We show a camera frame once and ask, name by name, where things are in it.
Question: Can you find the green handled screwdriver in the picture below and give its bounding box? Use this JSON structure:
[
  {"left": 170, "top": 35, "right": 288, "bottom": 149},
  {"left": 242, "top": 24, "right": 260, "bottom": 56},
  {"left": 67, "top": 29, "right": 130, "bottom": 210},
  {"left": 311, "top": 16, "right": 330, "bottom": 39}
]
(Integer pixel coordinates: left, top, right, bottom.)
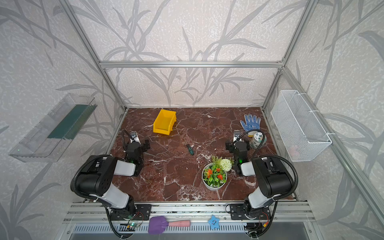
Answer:
[{"left": 184, "top": 139, "right": 195, "bottom": 156}]

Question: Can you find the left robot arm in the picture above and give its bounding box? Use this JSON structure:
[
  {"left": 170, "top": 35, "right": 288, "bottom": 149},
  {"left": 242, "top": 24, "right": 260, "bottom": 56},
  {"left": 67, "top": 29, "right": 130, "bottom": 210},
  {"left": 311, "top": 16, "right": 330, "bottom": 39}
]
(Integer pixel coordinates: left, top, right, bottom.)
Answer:
[{"left": 71, "top": 140, "right": 152, "bottom": 221}]

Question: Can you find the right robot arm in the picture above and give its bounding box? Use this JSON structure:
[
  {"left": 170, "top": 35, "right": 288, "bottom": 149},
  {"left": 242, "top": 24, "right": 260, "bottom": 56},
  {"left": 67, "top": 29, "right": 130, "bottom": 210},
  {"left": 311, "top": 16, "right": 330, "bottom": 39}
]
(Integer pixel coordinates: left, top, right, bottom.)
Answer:
[{"left": 226, "top": 141, "right": 299, "bottom": 220}]

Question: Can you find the yellow plastic bin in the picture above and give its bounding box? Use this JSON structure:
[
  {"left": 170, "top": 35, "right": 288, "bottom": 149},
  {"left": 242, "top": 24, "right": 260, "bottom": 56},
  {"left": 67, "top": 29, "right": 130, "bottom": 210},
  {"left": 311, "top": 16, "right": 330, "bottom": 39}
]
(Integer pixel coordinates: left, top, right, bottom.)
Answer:
[{"left": 153, "top": 110, "right": 177, "bottom": 136}]

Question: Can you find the blue dotted work glove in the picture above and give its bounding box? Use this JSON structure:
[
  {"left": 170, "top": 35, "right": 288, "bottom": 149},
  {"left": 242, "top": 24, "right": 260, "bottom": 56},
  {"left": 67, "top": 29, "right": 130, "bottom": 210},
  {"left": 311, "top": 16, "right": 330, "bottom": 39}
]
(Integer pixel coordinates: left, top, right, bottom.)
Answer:
[{"left": 240, "top": 114, "right": 261, "bottom": 132}]

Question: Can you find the white pot with flowers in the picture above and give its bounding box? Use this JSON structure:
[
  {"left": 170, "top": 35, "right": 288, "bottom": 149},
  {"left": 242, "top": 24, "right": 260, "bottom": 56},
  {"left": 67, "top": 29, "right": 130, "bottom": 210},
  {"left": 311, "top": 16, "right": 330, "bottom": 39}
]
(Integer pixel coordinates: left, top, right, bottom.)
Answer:
[{"left": 202, "top": 156, "right": 235, "bottom": 191}]

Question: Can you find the blue star toy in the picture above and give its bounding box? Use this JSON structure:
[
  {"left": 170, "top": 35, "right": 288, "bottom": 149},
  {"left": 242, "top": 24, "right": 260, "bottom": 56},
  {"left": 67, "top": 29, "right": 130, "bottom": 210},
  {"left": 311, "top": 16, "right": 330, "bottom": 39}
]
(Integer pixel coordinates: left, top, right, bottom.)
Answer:
[{"left": 208, "top": 215, "right": 220, "bottom": 231}]

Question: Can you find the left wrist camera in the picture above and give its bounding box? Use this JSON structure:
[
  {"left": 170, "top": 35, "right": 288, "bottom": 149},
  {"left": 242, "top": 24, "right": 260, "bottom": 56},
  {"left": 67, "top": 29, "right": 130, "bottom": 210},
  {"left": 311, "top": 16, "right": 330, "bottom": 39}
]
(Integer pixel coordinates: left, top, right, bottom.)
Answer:
[{"left": 130, "top": 131, "right": 141, "bottom": 144}]

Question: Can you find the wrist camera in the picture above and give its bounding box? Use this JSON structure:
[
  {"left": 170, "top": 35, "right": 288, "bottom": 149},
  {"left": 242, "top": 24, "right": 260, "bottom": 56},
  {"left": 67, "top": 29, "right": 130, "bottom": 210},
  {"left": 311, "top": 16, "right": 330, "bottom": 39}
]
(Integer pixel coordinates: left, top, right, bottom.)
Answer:
[
  {"left": 233, "top": 130, "right": 242, "bottom": 142},
  {"left": 130, "top": 131, "right": 141, "bottom": 144}
]

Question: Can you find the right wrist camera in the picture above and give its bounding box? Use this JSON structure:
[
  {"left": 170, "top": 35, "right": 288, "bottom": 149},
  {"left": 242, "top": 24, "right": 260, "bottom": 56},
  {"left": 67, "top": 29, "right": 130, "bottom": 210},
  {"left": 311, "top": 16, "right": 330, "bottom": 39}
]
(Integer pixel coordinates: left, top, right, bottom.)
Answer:
[{"left": 233, "top": 130, "right": 242, "bottom": 142}]

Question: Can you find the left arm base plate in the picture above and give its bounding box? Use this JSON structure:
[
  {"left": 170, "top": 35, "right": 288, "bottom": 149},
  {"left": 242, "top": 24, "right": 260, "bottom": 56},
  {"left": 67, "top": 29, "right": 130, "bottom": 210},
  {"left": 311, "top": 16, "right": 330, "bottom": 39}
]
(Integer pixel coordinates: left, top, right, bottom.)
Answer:
[{"left": 110, "top": 204, "right": 152, "bottom": 221}]

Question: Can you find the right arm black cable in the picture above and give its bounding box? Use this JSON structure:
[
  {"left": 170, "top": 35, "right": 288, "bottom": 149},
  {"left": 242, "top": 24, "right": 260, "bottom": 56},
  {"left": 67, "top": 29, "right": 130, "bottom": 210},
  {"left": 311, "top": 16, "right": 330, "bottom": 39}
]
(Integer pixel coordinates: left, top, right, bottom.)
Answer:
[{"left": 236, "top": 128, "right": 300, "bottom": 201}]

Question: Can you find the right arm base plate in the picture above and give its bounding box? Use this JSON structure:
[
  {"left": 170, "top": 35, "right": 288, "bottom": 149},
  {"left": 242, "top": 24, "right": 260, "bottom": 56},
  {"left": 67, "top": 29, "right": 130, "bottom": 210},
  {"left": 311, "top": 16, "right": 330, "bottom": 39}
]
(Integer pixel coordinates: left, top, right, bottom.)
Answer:
[{"left": 229, "top": 203, "right": 271, "bottom": 221}]

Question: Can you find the white wire mesh basket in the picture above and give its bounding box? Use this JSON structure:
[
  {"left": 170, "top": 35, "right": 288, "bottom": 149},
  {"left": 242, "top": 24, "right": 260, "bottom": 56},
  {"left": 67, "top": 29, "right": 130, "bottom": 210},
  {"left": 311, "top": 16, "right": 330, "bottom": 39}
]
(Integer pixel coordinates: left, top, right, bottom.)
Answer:
[{"left": 271, "top": 90, "right": 332, "bottom": 162}]

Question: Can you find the purple spatula pink handle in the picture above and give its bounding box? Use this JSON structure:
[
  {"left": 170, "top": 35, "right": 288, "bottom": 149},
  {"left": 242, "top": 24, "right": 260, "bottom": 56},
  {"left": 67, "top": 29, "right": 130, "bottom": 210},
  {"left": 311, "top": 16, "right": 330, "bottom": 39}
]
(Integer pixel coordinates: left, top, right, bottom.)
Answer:
[{"left": 148, "top": 216, "right": 191, "bottom": 235}]

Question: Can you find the clear plastic wall tray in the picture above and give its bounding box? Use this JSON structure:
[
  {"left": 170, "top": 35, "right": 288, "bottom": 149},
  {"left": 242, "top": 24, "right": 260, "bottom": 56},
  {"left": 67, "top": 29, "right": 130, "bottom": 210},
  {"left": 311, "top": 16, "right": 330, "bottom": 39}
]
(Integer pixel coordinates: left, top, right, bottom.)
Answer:
[{"left": 9, "top": 94, "right": 98, "bottom": 163}]

